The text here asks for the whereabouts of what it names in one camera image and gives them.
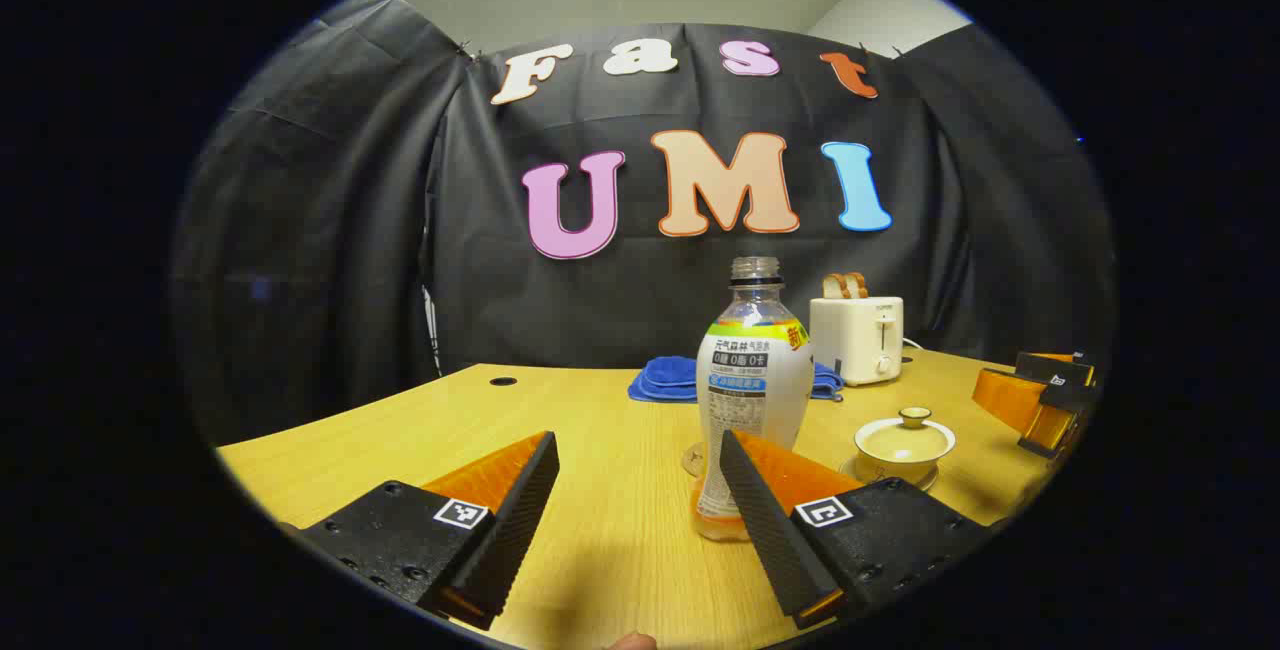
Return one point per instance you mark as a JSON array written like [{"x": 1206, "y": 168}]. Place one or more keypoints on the white toaster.
[{"x": 855, "y": 340}]

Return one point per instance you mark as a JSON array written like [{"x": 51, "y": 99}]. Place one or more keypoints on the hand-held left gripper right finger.
[{"x": 765, "y": 520}]

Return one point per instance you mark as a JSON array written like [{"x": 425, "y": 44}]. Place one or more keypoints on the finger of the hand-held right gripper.
[{"x": 1010, "y": 400}]

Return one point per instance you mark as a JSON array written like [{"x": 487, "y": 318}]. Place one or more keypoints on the cream teacup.
[{"x": 900, "y": 465}]

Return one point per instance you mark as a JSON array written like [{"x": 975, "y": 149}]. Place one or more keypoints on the round wooden coaster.
[{"x": 692, "y": 460}]

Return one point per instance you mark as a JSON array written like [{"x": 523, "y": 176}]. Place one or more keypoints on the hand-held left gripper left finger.
[{"x": 520, "y": 520}]

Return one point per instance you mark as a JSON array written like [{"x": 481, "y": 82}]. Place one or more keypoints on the cream teacup lid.
[{"x": 905, "y": 438}]

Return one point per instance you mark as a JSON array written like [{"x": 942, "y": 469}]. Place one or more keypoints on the clear water bottle white label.
[{"x": 752, "y": 370}]

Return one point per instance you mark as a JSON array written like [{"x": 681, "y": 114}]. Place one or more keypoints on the toast slice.
[
  {"x": 834, "y": 286},
  {"x": 859, "y": 284}
]

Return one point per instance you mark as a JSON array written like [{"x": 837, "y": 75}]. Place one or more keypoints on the blue towel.
[{"x": 665, "y": 380}]

